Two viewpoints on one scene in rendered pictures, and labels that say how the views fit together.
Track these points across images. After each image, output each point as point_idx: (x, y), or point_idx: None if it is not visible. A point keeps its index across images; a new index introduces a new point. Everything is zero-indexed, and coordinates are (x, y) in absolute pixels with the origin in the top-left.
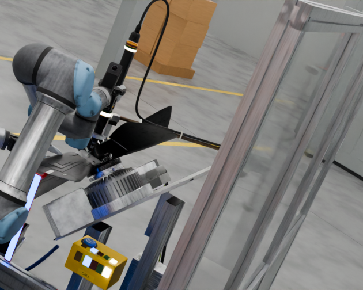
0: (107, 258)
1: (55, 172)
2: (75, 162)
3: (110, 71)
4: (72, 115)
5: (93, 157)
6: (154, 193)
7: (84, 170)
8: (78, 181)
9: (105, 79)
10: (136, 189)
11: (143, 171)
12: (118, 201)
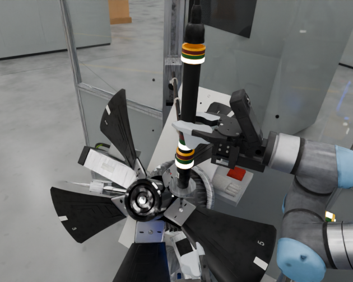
0: (331, 219)
1: (259, 255)
2: (212, 226)
3: (248, 109)
4: (315, 200)
5: (176, 203)
6: (210, 159)
7: (224, 217)
8: (274, 228)
9: (254, 126)
10: (202, 173)
11: (121, 162)
12: (212, 195)
